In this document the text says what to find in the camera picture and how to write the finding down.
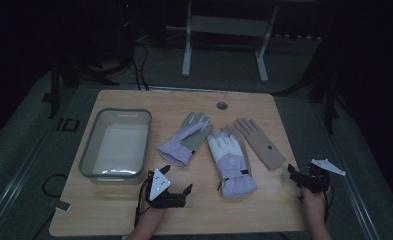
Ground black tripod stand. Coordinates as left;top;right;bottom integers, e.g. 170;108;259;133
40;57;121;120

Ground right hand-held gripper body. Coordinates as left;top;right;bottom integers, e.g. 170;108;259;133
296;158;347;195

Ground black coiled cable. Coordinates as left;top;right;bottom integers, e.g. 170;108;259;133
42;172;69;199

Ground black floor cables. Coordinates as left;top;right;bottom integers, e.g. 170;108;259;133
129;41;151;92

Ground black metal stand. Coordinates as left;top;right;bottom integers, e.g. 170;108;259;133
273;31;343;135

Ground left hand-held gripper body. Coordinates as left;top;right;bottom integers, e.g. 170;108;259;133
143;168;188;210

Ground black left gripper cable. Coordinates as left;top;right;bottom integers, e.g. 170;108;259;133
133;171;153;229

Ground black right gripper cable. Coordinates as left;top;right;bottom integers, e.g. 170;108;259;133
322;188;334;224

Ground person's left hand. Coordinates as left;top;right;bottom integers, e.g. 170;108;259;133
139;181;168;224

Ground grey plastic bin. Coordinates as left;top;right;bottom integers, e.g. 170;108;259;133
78;107;153;186

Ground white metal desk frame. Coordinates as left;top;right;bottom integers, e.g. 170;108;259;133
165;0;280;84

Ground purple glove with grey palm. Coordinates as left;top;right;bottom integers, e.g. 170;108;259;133
158;111;214;168

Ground white and purple ski glove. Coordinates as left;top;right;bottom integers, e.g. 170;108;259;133
206;130;258;199

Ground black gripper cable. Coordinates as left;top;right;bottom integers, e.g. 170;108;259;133
133;171;153;229
322;188;334;224

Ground person's right hand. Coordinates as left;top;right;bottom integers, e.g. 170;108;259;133
300;184;334;222

